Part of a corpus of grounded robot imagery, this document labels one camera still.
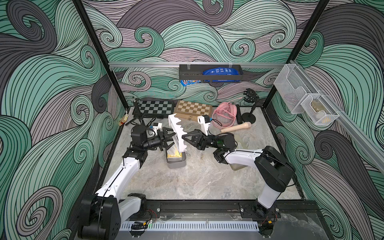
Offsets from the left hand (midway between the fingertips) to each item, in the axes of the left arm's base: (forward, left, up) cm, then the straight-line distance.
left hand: (178, 134), depth 72 cm
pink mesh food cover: (+35, -33, -25) cm, 54 cm away
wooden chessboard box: (+38, -6, -22) cm, 44 cm away
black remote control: (+33, -43, -23) cm, 59 cm away
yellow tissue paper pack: (-1, +3, -20) cm, 20 cm away
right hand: (-6, -3, +8) cm, 11 cm away
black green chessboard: (+39, +20, -22) cm, 49 cm away
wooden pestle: (+23, -46, -23) cm, 56 cm away
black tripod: (+21, +27, -9) cm, 36 cm away
